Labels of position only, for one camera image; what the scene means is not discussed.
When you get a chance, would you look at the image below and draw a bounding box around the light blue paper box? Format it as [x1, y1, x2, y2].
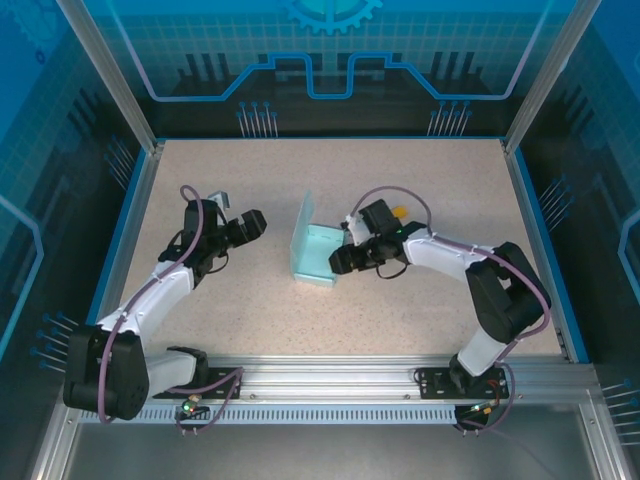
[291, 189, 347, 291]

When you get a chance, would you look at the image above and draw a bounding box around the connector with green light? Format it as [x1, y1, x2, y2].
[180, 393, 211, 420]
[467, 399, 503, 417]

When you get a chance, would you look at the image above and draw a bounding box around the metal lower tray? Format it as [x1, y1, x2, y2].
[27, 387, 634, 480]

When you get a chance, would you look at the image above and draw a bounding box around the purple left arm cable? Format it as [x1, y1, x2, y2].
[99, 184, 246, 436]

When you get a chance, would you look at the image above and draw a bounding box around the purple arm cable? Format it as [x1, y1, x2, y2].
[349, 185, 554, 436]
[99, 184, 246, 436]

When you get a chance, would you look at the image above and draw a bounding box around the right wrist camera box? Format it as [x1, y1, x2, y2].
[342, 212, 371, 247]

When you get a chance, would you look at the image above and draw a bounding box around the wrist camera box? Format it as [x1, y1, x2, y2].
[207, 190, 236, 221]
[342, 212, 371, 247]

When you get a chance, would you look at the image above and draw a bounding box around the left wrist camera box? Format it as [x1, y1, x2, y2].
[207, 190, 236, 221]

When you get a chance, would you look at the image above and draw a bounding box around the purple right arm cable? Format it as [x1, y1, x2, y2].
[349, 185, 554, 436]

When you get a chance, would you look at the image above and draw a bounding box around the aluminium side frame rail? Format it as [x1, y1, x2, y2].
[501, 139, 591, 364]
[82, 141, 166, 364]

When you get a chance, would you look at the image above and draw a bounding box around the aluminium mounting rail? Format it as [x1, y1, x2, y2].
[64, 353, 596, 401]

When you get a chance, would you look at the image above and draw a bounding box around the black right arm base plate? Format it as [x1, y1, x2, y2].
[414, 366, 511, 400]

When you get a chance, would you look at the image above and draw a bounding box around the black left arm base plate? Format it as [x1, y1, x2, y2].
[204, 367, 246, 401]

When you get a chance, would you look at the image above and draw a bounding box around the slotted grey cable duct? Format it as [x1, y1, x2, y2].
[77, 405, 459, 426]

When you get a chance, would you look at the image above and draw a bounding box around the aluminium frame post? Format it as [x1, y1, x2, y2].
[55, 0, 167, 155]
[501, 0, 604, 155]

